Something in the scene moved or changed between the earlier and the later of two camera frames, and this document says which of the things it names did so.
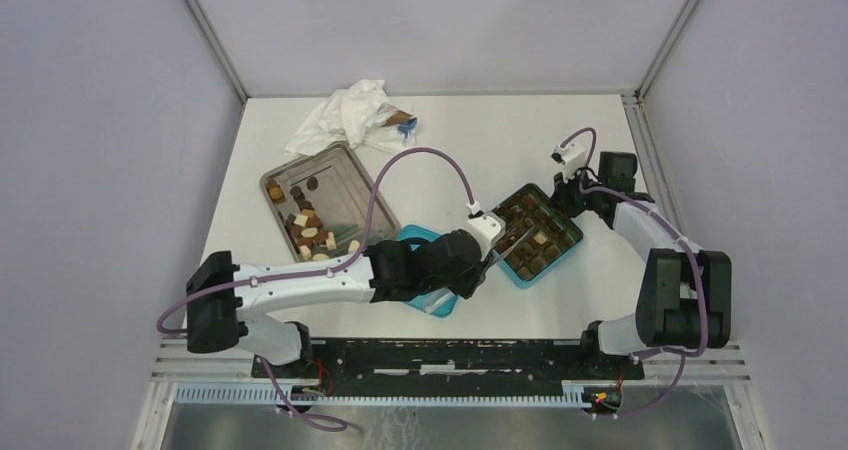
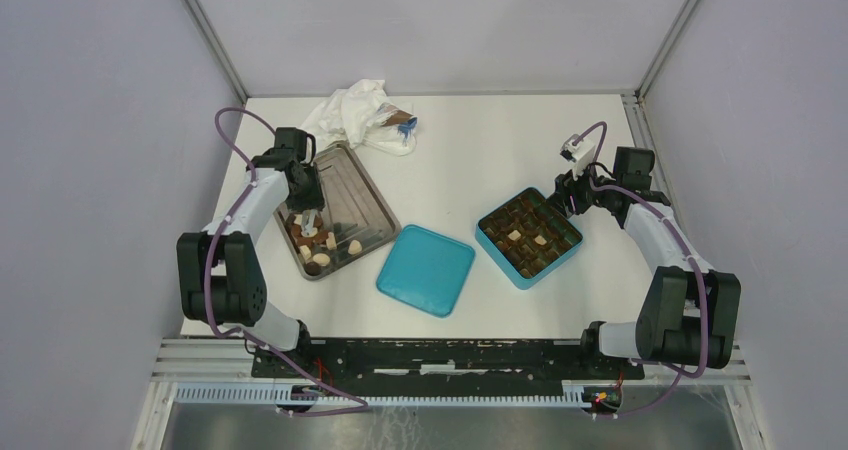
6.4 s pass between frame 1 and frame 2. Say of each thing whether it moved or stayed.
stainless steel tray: stayed
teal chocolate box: stayed
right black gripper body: stayed
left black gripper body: moved
